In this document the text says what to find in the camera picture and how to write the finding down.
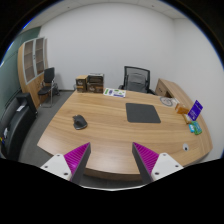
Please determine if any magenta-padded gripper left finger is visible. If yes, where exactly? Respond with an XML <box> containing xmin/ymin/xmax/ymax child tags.
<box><xmin>40</xmin><ymin>142</ymin><xmax>92</xmax><ymax>185</ymax></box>

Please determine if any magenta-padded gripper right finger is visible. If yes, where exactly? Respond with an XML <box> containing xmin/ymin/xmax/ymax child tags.
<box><xmin>131</xmin><ymin>142</ymin><xmax>185</xmax><ymax>185</ymax></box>

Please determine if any dark grey computer mouse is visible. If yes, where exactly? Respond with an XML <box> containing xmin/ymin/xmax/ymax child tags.
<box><xmin>72</xmin><ymin>114</ymin><xmax>89</xmax><ymax>131</ymax></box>

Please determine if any dark grey mouse pad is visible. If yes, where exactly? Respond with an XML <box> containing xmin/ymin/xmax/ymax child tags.
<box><xmin>125</xmin><ymin>102</ymin><xmax>162</xmax><ymax>124</ymax></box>

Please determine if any small tan box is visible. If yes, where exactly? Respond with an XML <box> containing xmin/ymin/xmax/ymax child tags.
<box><xmin>183</xmin><ymin>113</ymin><xmax>193</xmax><ymax>125</ymax></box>

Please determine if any green packet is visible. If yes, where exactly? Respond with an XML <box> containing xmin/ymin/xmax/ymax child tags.
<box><xmin>191</xmin><ymin>121</ymin><xmax>203</xmax><ymax>136</ymax></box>

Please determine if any round white patterned disc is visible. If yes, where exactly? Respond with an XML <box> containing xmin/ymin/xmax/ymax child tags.
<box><xmin>159</xmin><ymin>96</ymin><xmax>174</xmax><ymax>108</ymax></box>

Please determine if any orange box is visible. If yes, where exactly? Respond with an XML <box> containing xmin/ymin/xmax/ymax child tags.
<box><xmin>174</xmin><ymin>103</ymin><xmax>190</xmax><ymax>115</ymax></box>

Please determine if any purple standing sign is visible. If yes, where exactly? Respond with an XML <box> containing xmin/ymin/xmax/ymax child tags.
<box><xmin>187</xmin><ymin>99</ymin><xmax>204</xmax><ymax>122</ymax></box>

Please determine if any black leather sofa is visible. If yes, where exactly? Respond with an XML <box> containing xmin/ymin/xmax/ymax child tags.
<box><xmin>0</xmin><ymin>92</ymin><xmax>38</xmax><ymax>162</ymax></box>

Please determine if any wide brown cardboard box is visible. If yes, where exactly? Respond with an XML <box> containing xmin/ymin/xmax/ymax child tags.
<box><xmin>86</xmin><ymin>81</ymin><xmax>105</xmax><ymax>94</ymax></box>

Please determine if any wooden side desk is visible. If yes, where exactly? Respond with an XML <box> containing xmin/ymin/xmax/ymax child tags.
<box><xmin>154</xmin><ymin>78</ymin><xmax>196</xmax><ymax>109</ymax></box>

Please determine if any small brown cardboard box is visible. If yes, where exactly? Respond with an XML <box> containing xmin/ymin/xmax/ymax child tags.
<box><xmin>75</xmin><ymin>74</ymin><xmax>89</xmax><ymax>93</ymax></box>

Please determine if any black mesh office chair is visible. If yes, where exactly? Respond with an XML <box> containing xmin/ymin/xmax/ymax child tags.
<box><xmin>118</xmin><ymin>65</ymin><xmax>156</xmax><ymax>96</ymax></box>

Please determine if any black cardboard box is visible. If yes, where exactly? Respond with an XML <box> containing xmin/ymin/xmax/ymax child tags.
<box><xmin>87</xmin><ymin>72</ymin><xmax>105</xmax><ymax>84</ymax></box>

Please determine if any wooden glass-door cabinet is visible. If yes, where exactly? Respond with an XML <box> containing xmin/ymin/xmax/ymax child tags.
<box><xmin>17</xmin><ymin>36</ymin><xmax>50</xmax><ymax>101</ymax></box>

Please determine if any black visitor chair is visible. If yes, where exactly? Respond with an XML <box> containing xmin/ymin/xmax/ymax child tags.
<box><xmin>37</xmin><ymin>67</ymin><xmax>60</xmax><ymax>108</ymax></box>

